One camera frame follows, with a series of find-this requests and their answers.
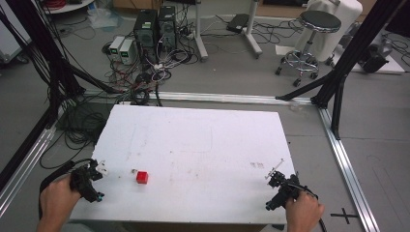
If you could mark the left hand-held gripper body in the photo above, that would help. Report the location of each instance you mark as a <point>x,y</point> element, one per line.
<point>84,182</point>

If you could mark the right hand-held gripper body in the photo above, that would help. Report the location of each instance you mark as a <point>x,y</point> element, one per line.
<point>285,190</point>

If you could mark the person's right hand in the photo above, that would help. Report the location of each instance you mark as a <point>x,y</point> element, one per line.
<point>304,212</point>

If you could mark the person's left hand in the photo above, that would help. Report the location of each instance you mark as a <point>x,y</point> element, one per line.
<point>56,201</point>

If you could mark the small clear grey piece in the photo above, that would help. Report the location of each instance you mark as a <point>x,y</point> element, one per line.
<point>134,171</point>

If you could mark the red cube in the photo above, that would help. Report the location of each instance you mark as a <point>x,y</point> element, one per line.
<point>142,177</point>

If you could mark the white power supply unit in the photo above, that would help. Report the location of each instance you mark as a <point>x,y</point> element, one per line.
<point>127,51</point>
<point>116,46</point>

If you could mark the white table leg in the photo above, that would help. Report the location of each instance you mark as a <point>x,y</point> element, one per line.
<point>253,35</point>
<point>199,35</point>

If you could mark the large black computer tower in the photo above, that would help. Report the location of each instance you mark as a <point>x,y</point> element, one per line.
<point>145,34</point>

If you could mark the black device on white board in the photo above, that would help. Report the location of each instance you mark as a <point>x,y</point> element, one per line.
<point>374,59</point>

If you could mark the clear plastic bag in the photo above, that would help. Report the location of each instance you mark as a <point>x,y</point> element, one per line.
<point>104,17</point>

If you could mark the flat black box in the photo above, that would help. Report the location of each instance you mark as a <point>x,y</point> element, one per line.
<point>238,23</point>

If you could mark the black round chrome stool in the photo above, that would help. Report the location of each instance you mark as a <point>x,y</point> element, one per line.
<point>317,22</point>

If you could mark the small black computer tower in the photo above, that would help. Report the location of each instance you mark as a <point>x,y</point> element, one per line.
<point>167,27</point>

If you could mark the white round table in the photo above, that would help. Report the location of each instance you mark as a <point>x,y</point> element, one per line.
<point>69,7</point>

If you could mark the long aluminium floor rail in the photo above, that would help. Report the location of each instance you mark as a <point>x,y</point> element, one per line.
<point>225,97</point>

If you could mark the black frame post with braces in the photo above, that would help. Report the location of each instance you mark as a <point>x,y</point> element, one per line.
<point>354,48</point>

